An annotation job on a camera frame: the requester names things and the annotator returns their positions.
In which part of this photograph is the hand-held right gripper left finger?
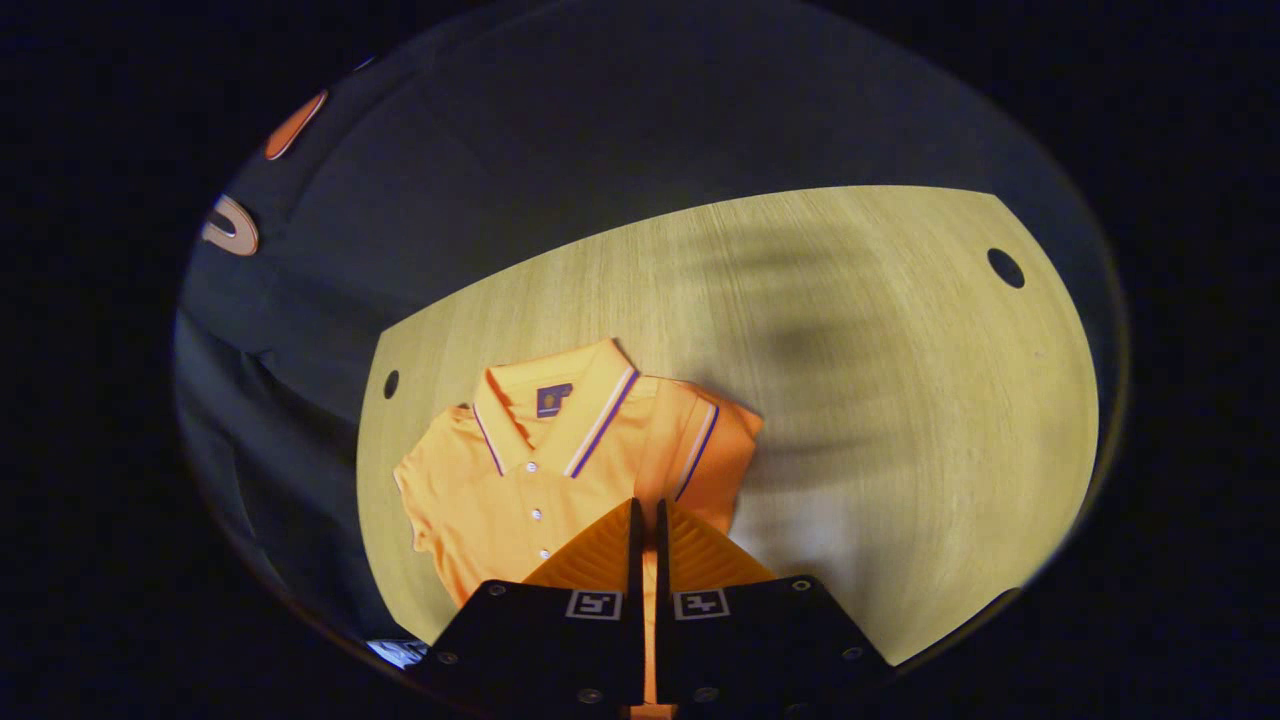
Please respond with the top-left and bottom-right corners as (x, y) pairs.
(415, 498), (646, 706)

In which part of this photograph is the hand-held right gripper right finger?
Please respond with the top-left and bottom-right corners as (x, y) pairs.
(655, 498), (891, 706)

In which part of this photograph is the orange T-shirt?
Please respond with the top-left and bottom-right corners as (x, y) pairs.
(393, 338), (764, 720)

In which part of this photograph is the black backdrop cloth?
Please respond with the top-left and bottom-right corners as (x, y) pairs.
(172, 20), (1126, 641)

